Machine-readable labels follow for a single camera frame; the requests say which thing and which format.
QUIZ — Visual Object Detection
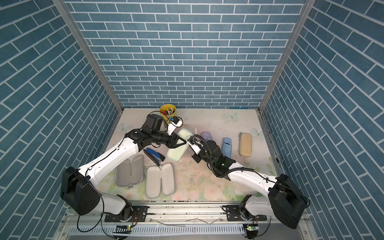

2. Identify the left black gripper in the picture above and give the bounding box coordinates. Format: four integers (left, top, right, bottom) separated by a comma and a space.
150, 130, 187, 148

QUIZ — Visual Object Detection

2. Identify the grey sleeve back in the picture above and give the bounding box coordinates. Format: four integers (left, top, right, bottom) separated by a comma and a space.
167, 128, 193, 162

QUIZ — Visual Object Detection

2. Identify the white sleeve case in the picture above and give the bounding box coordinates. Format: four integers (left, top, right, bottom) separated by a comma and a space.
239, 133, 252, 158

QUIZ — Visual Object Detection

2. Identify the white sleeve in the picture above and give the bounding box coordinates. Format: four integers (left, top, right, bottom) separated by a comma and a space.
146, 163, 176, 199

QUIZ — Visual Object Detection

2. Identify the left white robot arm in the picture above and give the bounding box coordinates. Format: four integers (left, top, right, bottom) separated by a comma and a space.
60, 114, 187, 222

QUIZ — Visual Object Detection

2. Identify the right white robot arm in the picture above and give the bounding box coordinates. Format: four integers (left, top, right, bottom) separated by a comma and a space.
187, 135, 310, 229

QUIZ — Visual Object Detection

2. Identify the blue stapler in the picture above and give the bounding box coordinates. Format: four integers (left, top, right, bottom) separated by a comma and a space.
144, 148, 165, 167

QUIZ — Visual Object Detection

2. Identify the yellow pen cup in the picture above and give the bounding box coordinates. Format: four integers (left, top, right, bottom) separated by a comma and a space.
159, 104, 177, 120

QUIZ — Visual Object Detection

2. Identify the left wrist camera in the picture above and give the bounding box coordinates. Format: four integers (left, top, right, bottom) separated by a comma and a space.
167, 116, 184, 136

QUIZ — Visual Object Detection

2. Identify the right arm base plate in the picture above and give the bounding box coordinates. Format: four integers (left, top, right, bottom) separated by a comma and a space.
221, 205, 268, 222

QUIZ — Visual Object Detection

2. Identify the aluminium front rail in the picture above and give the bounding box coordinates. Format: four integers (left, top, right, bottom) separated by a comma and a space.
64, 200, 310, 226

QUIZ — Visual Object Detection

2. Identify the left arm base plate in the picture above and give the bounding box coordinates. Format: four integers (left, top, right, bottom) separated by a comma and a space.
105, 206, 149, 224

